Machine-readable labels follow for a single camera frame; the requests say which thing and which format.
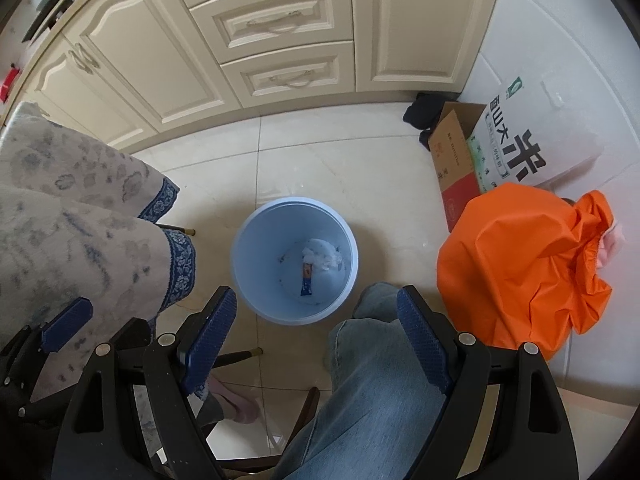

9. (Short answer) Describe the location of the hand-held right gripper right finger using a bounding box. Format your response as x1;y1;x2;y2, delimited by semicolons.
396;285;578;480

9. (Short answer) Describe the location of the pink cloth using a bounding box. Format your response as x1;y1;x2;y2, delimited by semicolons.
597;220;626;271

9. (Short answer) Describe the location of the cardboard box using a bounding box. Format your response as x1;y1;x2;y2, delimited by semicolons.
427;101;488;233

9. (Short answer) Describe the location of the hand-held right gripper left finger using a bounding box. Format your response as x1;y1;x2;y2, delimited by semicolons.
50;285;239;480

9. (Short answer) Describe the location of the white rice bag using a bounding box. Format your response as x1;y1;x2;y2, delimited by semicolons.
467;72;606;196

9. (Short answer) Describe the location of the cream cabinet door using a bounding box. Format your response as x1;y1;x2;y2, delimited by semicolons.
20;35;162;150
61;0;242;137
349;0;507;97

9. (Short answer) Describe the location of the person's jeans leg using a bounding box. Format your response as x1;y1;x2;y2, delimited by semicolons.
272;282;501;480

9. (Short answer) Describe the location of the black gas stove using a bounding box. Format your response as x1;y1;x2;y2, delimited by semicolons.
21;0;81;43

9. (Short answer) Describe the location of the white crumpled tissue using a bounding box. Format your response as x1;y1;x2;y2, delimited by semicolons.
301;239;346;273

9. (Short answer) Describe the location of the red container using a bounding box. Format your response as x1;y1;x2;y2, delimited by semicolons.
0;62;21;103

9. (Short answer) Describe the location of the blue plastic bin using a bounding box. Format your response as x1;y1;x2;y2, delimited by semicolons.
231;197;359;323

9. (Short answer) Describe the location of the floral tablecloth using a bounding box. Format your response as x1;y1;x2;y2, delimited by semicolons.
0;101;198;411

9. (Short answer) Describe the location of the orange plastic bag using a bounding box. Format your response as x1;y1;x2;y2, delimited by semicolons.
436;182;615;363

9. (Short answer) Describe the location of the cream cabinet drawer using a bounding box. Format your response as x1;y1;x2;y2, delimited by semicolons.
189;0;355;65
220;40;358;109

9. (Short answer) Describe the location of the cream kitchen cabinet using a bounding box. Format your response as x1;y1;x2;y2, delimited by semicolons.
0;0;508;151

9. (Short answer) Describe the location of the dark wooden chair leg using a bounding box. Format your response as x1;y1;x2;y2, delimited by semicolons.
299;386;322;432

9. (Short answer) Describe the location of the dark cloth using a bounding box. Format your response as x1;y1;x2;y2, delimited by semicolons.
403;92;458;151

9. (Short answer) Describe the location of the pink slipper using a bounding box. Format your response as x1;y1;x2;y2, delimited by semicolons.
207;377;261;423

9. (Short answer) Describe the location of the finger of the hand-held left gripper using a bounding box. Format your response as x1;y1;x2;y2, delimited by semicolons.
0;297;94;421
107;316;152;356

